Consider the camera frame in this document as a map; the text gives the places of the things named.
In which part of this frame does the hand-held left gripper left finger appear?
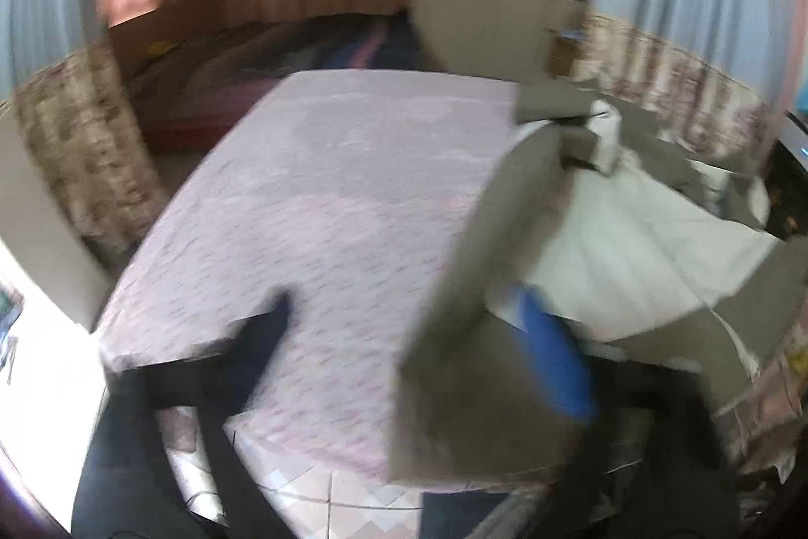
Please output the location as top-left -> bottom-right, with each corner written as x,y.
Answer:
71,289 -> 297,539

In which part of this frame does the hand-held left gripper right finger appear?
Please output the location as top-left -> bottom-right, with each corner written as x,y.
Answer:
514,286 -> 742,539

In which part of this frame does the grey and white garment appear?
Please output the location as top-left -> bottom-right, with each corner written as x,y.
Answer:
388,78 -> 797,491

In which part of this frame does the pink floral tablecloth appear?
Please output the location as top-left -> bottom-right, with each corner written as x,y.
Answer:
94,68 -> 808,497

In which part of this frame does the blue floral curtain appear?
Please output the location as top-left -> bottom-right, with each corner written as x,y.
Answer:
0,0 -> 170,270
568,0 -> 808,183

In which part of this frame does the wooden desk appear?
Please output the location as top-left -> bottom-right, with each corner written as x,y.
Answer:
546,29 -> 580,80

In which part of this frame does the striped blue pink blanket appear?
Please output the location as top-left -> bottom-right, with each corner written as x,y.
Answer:
129,14 -> 436,94

